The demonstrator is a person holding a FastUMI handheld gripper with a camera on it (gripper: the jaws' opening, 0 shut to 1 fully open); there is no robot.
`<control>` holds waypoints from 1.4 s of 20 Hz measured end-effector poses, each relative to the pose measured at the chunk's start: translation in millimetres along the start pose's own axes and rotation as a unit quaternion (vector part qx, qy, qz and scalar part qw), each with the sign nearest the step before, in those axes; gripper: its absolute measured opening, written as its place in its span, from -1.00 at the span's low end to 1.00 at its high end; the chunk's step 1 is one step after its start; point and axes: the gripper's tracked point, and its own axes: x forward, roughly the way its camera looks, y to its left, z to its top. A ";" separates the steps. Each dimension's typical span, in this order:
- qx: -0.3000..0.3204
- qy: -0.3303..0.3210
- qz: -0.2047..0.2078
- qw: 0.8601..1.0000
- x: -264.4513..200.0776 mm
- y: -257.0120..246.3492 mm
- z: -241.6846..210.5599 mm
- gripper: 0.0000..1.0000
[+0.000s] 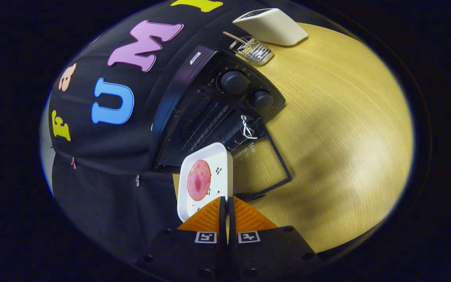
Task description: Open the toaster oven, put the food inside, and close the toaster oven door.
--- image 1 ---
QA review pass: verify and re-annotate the pink ham slice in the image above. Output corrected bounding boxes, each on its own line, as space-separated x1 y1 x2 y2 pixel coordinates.
187 159 212 202

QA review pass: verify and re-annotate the white bread toaster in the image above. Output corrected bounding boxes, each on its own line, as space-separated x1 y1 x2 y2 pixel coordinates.
232 8 308 47

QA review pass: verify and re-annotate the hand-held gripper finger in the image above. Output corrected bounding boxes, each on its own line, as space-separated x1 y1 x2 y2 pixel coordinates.
132 197 226 282
227 196 324 282

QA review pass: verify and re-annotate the wire mesh basket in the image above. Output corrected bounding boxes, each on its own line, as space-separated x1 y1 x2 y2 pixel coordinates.
229 36 275 66

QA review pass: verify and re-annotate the white string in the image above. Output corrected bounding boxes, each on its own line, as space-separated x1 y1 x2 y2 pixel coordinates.
240 115 258 140

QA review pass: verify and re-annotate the black backdrop cloth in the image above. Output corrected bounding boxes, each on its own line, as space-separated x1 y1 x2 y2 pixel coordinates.
47 0 245 271

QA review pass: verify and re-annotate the wooden stick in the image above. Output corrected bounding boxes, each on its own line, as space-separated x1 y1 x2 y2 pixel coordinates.
223 31 246 43

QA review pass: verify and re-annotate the black toaster oven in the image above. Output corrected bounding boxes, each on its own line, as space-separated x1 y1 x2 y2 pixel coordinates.
151 47 292 202

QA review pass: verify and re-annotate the white food tray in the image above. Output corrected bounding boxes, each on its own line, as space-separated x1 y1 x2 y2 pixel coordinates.
177 142 234 222

